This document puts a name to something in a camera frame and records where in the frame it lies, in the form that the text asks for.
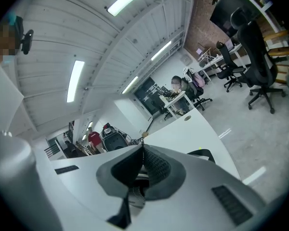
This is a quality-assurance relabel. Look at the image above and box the wooden ladder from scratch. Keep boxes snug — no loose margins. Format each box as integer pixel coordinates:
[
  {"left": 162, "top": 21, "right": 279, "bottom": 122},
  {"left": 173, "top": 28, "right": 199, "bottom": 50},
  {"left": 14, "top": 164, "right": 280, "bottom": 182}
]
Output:
[{"left": 262, "top": 30, "right": 289, "bottom": 84}]

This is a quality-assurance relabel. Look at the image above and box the white rectangular table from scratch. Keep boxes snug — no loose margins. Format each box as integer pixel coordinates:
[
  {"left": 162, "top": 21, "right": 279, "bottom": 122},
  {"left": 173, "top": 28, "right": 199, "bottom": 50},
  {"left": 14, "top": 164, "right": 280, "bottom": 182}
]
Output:
[{"left": 144, "top": 108, "right": 241, "bottom": 181}]

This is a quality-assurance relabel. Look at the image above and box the white office desk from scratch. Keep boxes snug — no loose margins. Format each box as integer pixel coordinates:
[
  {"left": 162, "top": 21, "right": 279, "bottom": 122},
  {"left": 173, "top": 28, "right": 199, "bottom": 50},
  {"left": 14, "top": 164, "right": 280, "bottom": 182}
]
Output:
[
  {"left": 198, "top": 43, "right": 251, "bottom": 82},
  {"left": 159, "top": 91, "right": 196, "bottom": 120}
]

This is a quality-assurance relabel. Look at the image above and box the pink bag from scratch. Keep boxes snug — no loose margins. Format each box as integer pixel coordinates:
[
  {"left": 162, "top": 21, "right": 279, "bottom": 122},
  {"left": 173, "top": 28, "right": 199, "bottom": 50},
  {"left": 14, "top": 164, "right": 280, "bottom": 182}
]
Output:
[{"left": 194, "top": 72, "right": 206, "bottom": 88}]

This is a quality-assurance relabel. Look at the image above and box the black office chair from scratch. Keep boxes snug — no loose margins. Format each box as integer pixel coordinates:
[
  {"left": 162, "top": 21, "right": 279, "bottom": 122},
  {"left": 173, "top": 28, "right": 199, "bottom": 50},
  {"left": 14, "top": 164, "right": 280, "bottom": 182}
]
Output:
[
  {"left": 216, "top": 41, "right": 248, "bottom": 92},
  {"left": 183, "top": 67, "right": 213, "bottom": 111},
  {"left": 230, "top": 7, "right": 249, "bottom": 31},
  {"left": 237, "top": 20, "right": 287, "bottom": 115}
]

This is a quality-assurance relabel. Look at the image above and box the person's head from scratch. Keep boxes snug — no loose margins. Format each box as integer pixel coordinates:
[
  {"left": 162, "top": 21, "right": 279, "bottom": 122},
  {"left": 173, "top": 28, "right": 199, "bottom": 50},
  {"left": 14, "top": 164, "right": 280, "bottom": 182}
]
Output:
[{"left": 0, "top": 24, "right": 18, "bottom": 63}]

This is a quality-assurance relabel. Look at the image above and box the black machine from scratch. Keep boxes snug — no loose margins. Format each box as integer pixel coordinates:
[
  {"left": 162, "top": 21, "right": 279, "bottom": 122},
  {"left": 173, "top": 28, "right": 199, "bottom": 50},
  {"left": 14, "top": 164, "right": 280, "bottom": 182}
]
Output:
[{"left": 100, "top": 123, "right": 130, "bottom": 153}]

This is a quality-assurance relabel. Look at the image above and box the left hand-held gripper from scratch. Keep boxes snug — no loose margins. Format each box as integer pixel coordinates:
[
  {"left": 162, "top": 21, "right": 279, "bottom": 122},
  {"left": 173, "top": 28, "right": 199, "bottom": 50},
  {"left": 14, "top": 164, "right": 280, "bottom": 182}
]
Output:
[{"left": 0, "top": 130, "right": 145, "bottom": 231}]

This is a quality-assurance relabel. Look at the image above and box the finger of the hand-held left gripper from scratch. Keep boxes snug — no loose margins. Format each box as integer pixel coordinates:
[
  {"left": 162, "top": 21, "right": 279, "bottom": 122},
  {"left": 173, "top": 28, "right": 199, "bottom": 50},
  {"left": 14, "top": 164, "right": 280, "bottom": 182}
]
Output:
[{"left": 131, "top": 144, "right": 273, "bottom": 231}]

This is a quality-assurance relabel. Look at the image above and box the black wall screen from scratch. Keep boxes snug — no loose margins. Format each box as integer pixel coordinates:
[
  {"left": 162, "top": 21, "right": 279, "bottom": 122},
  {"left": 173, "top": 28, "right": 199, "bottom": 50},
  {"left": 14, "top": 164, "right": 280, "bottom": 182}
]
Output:
[{"left": 209, "top": 0, "right": 263, "bottom": 37}]

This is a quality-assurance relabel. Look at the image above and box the person's white t-shirt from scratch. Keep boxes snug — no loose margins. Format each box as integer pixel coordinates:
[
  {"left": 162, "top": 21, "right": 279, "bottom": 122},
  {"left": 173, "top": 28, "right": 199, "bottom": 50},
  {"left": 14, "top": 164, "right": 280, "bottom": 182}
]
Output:
[{"left": 0, "top": 54, "right": 25, "bottom": 137}]

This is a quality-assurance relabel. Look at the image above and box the ceiling light strip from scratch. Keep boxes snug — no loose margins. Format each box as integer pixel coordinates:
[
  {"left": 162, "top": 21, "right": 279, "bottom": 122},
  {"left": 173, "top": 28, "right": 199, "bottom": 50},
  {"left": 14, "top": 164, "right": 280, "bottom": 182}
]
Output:
[
  {"left": 66, "top": 60, "right": 85, "bottom": 103},
  {"left": 107, "top": 0, "right": 159, "bottom": 17},
  {"left": 151, "top": 40, "right": 172, "bottom": 61},
  {"left": 121, "top": 76, "right": 139, "bottom": 95}
]

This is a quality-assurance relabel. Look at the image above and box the black head-worn camera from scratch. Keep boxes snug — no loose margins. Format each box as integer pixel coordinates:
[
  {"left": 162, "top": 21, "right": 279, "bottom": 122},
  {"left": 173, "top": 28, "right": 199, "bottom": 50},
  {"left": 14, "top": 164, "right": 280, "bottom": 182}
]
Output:
[{"left": 14, "top": 15, "right": 35, "bottom": 55}]

